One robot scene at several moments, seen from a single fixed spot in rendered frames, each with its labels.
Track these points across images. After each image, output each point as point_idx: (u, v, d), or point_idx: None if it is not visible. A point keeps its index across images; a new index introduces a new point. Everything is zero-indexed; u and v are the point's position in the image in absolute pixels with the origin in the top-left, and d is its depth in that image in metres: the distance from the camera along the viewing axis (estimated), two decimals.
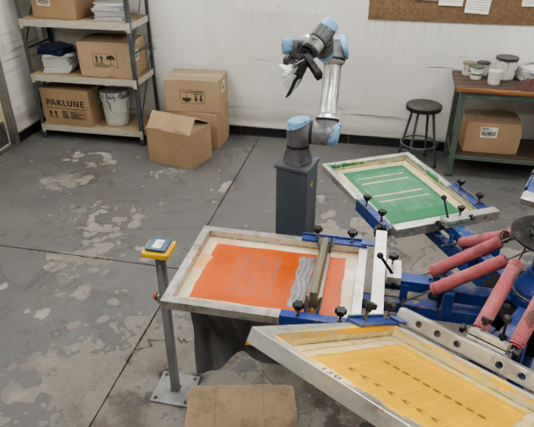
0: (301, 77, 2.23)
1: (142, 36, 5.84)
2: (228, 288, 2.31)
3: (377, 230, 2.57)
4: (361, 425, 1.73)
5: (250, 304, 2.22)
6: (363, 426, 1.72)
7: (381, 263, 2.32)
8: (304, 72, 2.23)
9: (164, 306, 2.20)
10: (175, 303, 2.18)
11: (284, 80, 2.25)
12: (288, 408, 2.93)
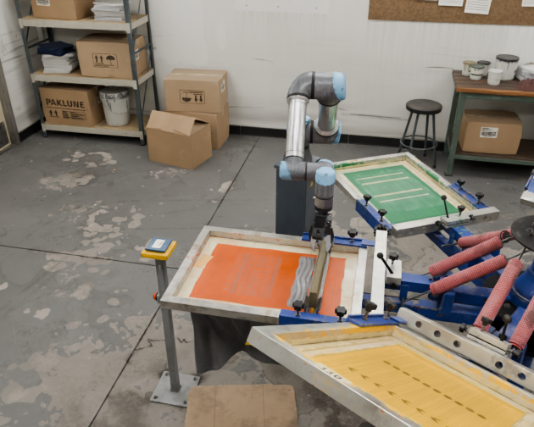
0: (330, 234, 2.21)
1: (142, 36, 5.84)
2: (228, 288, 2.31)
3: (377, 230, 2.57)
4: (361, 425, 1.73)
5: (250, 304, 2.22)
6: (363, 426, 1.72)
7: (381, 263, 2.32)
8: (332, 229, 2.20)
9: (164, 306, 2.20)
10: (175, 303, 2.18)
11: None
12: (288, 408, 2.93)
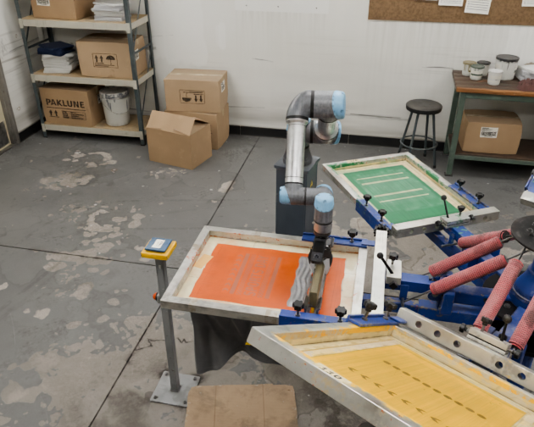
0: (330, 257, 2.27)
1: (142, 36, 5.84)
2: (228, 288, 2.31)
3: (377, 230, 2.57)
4: (361, 425, 1.73)
5: (250, 304, 2.22)
6: (363, 426, 1.72)
7: (381, 263, 2.32)
8: (331, 252, 2.25)
9: (164, 306, 2.20)
10: (175, 303, 2.18)
11: None
12: (288, 408, 2.93)
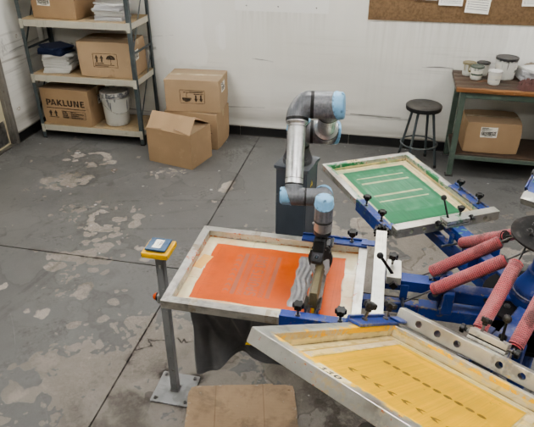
0: (330, 258, 2.26)
1: (142, 36, 5.84)
2: (228, 289, 2.31)
3: (377, 230, 2.57)
4: (361, 425, 1.73)
5: (250, 304, 2.22)
6: (363, 426, 1.72)
7: (381, 263, 2.32)
8: (331, 253, 2.25)
9: (164, 306, 2.20)
10: (175, 303, 2.18)
11: None
12: (288, 408, 2.93)
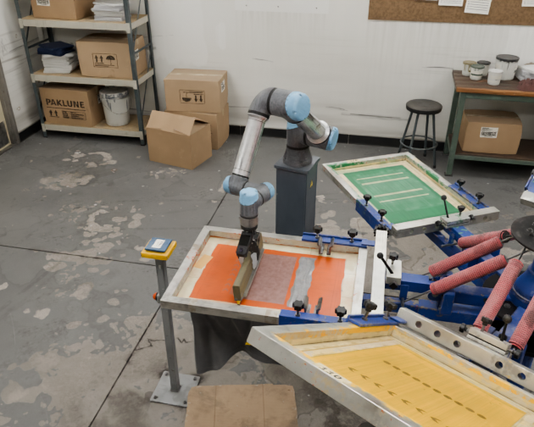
0: (257, 252, 2.31)
1: (142, 36, 5.84)
2: (228, 289, 2.31)
3: (377, 230, 2.57)
4: (361, 425, 1.73)
5: (250, 305, 2.22)
6: (363, 426, 1.72)
7: (381, 263, 2.32)
8: (258, 246, 2.30)
9: (164, 306, 2.20)
10: (175, 303, 2.18)
11: None
12: (288, 408, 2.93)
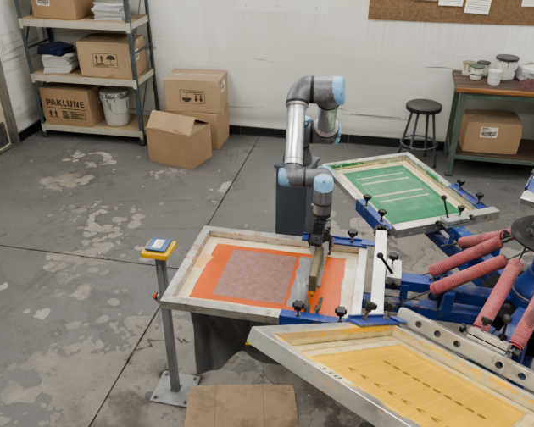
0: (329, 241, 2.23)
1: (142, 36, 5.84)
2: None
3: (377, 230, 2.57)
4: (361, 425, 1.73)
5: (250, 304, 2.22)
6: (363, 426, 1.72)
7: (381, 263, 2.32)
8: (330, 235, 2.21)
9: (164, 306, 2.20)
10: (175, 303, 2.18)
11: None
12: (288, 408, 2.93)
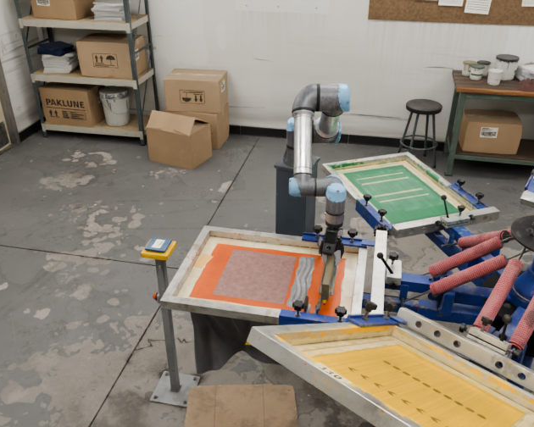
0: (341, 249, 2.23)
1: (142, 36, 5.84)
2: None
3: (377, 230, 2.57)
4: (361, 425, 1.73)
5: (250, 304, 2.22)
6: (363, 426, 1.72)
7: (381, 263, 2.32)
8: (343, 244, 2.22)
9: (164, 306, 2.20)
10: (175, 303, 2.18)
11: None
12: (288, 408, 2.93)
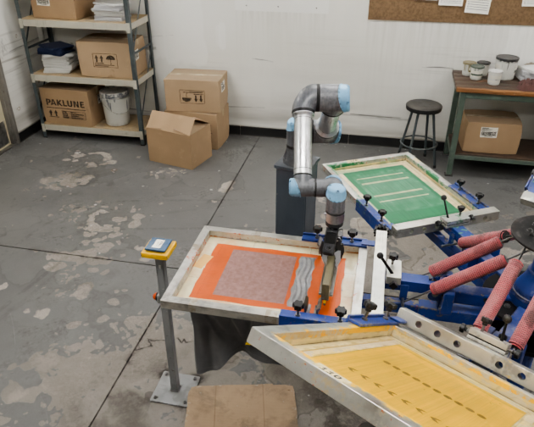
0: (341, 249, 2.23)
1: (142, 36, 5.84)
2: None
3: (377, 230, 2.57)
4: (361, 425, 1.73)
5: (250, 304, 2.22)
6: (363, 426, 1.72)
7: (381, 263, 2.32)
8: (343, 245, 2.22)
9: (164, 306, 2.20)
10: (175, 303, 2.18)
11: None
12: (288, 408, 2.93)
